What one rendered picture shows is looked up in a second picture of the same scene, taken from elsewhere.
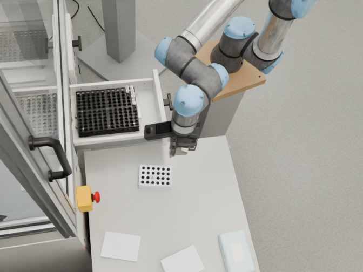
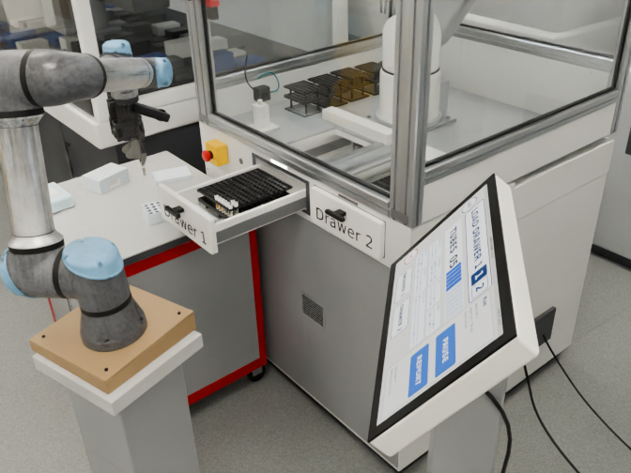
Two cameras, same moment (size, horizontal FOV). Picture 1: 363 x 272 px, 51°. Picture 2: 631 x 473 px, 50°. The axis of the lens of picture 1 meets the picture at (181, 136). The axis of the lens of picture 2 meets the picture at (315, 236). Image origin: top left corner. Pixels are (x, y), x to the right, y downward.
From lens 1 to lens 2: 249 cm
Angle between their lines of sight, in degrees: 86
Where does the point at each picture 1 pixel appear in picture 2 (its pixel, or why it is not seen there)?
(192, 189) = (116, 221)
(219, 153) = not seen: hidden behind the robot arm
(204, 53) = (157, 319)
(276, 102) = not seen: outside the picture
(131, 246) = (161, 175)
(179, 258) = (109, 173)
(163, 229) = (135, 194)
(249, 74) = (64, 330)
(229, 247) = (59, 191)
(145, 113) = not seen: hidden behind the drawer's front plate
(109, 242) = (183, 172)
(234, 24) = (103, 246)
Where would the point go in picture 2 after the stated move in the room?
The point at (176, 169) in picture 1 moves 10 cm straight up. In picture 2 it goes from (143, 227) to (138, 198)
